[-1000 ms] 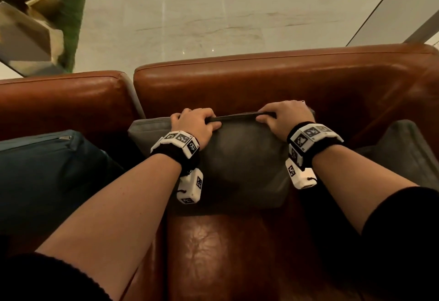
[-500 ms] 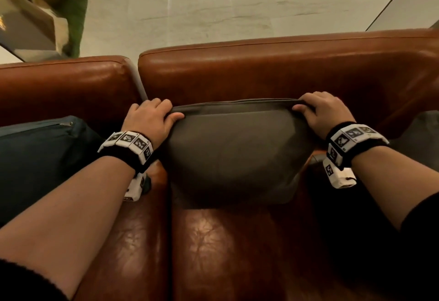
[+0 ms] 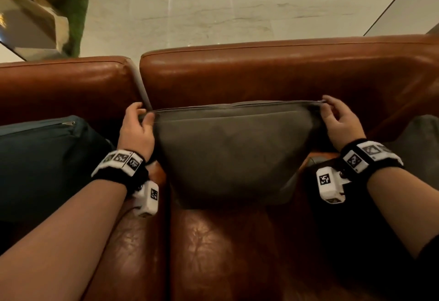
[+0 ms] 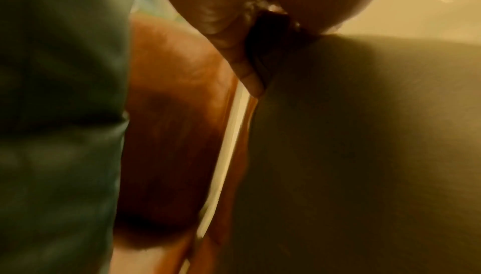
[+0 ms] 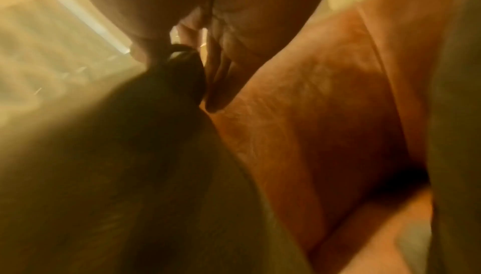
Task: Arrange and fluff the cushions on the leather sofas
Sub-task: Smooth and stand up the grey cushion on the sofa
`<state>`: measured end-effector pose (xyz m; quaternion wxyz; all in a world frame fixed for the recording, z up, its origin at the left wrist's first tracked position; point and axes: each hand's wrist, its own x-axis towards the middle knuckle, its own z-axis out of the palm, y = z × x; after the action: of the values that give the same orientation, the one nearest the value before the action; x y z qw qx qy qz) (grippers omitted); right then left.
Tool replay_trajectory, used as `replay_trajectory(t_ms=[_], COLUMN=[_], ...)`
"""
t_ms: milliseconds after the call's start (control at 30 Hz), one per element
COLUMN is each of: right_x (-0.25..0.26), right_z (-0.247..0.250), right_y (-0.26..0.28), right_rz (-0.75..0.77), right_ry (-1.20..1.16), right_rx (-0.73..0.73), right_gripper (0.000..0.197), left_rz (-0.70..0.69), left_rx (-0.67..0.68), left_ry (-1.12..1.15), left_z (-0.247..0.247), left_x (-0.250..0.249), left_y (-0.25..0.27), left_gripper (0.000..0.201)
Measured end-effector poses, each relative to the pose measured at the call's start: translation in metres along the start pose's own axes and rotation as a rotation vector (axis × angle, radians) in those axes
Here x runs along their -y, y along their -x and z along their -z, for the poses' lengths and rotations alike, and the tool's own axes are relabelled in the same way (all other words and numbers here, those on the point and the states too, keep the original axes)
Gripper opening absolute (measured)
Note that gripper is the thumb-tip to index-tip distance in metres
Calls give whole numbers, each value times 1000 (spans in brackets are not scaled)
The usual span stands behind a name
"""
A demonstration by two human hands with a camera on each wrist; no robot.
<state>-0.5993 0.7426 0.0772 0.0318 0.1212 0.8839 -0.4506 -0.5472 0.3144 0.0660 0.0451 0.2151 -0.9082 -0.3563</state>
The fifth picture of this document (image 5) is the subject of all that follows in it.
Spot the brown leather sofa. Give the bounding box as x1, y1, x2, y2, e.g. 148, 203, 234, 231
198, 0, 467, 274

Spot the person's right hand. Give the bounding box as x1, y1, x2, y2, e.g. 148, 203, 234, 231
69, 0, 339, 113

